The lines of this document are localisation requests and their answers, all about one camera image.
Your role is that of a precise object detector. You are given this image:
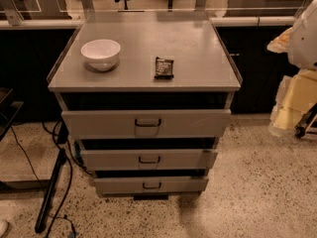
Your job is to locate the black side table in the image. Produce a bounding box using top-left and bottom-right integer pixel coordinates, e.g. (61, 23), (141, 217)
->
(0, 87), (24, 141)

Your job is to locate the black power strip bar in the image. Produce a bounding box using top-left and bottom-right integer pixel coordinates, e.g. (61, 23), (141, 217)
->
(35, 149), (66, 234)

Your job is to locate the dark snack packet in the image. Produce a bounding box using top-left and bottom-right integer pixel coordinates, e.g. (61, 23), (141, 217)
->
(154, 57), (173, 79)

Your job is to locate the white ceramic bowl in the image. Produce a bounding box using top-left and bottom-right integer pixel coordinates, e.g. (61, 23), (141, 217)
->
(80, 39), (121, 71)

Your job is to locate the white rail ledge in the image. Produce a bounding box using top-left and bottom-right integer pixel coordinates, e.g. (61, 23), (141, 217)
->
(0, 16), (296, 30)

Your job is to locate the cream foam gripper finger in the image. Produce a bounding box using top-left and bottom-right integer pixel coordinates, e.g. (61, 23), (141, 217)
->
(268, 69), (317, 137)

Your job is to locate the grey drawer cabinet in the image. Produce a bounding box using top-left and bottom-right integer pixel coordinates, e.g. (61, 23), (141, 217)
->
(46, 10), (243, 200)

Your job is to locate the black floor cable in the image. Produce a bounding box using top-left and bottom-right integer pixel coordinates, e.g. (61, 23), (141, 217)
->
(9, 120), (93, 238)

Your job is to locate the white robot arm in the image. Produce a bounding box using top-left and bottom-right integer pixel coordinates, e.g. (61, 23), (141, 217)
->
(267, 0), (317, 136)

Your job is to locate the grey top drawer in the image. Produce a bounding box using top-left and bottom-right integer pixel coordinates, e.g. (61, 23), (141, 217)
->
(61, 109), (231, 139)

